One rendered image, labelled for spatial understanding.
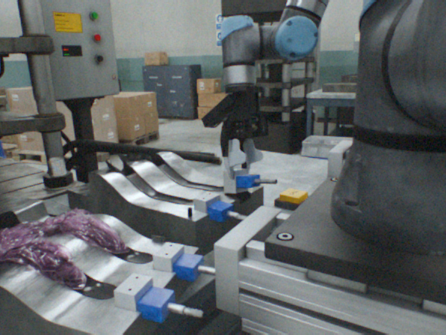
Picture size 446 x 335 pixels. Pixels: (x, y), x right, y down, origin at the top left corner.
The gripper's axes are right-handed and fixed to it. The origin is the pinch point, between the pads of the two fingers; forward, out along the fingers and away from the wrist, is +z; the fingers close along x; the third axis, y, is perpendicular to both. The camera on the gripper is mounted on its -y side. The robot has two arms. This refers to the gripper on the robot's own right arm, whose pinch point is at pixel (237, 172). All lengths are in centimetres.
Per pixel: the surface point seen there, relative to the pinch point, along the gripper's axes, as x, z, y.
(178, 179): 0.5, 2.3, -20.6
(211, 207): -13.0, 5.9, 2.4
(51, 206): -19, 9, -55
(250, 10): 308, -156, -199
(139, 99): 281, -69, -382
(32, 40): -15, -42, -65
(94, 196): -17.7, 4.9, -33.8
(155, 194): -10.2, 4.8, -18.6
